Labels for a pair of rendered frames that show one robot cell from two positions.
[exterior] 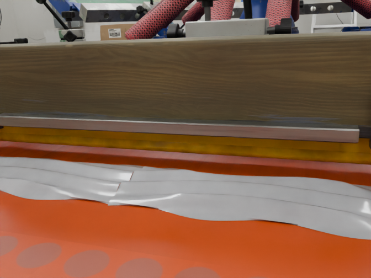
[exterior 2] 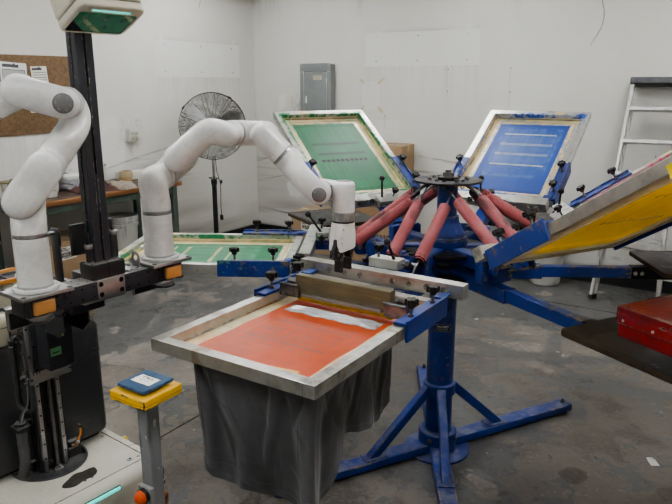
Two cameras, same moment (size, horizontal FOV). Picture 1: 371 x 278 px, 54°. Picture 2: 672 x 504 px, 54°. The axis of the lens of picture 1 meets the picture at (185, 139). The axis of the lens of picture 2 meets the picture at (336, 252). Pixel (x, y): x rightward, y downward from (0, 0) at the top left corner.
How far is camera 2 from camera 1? 1.93 m
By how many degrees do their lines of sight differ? 14
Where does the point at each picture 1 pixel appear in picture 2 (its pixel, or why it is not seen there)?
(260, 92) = (364, 299)
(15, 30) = not seen: hidden behind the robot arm
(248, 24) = (391, 262)
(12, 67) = (307, 281)
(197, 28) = (373, 260)
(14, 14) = (255, 116)
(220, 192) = (349, 319)
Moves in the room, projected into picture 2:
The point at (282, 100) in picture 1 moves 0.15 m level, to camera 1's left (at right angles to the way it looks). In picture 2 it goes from (368, 301) to (324, 297)
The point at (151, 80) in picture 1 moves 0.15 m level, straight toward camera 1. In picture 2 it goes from (341, 291) to (333, 306)
